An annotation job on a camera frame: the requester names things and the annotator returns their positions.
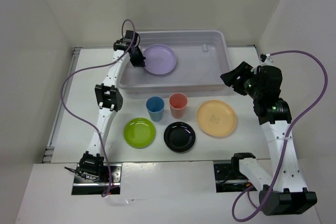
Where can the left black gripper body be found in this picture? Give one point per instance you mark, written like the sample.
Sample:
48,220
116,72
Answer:
137,52

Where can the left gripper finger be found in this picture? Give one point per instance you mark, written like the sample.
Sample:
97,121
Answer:
142,61
135,62

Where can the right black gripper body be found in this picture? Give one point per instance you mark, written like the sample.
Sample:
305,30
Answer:
250,85

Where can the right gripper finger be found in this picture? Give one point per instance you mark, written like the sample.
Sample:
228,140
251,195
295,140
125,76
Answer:
230,77
238,85

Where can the purple plastic plate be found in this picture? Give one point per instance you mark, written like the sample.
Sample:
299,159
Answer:
159,59

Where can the orange plastic plate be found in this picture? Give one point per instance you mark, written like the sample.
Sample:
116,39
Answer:
216,118

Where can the blue plastic cup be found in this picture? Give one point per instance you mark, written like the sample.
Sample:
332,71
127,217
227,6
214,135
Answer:
155,108

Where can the red plastic cup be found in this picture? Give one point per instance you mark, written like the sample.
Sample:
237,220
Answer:
178,103

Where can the green plastic plate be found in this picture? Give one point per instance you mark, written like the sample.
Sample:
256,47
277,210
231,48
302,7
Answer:
139,133

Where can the black plastic plate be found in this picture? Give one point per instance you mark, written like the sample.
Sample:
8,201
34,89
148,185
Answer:
179,137

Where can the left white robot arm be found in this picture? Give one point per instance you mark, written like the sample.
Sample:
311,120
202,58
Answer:
110,101

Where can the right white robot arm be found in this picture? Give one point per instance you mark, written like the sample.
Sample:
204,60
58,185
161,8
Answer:
285,192

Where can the lavender plastic bin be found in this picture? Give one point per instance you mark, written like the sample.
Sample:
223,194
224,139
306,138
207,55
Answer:
201,58

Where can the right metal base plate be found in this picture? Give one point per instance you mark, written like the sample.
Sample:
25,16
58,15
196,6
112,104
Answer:
226,180

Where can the metal base plate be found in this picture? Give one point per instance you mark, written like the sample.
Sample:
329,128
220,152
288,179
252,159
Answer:
93,185
226,180

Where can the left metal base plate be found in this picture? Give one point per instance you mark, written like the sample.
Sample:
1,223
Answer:
93,185

